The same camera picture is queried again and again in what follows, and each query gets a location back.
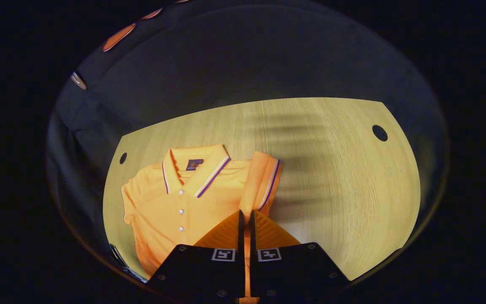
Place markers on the black backdrop cloth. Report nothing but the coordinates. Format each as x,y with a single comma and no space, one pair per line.
226,50

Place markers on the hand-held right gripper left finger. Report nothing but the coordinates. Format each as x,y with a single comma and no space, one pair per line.
209,270

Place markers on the orange polo T-shirt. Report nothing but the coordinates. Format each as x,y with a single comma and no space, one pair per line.
175,211

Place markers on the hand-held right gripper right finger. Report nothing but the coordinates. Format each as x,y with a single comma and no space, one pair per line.
293,270

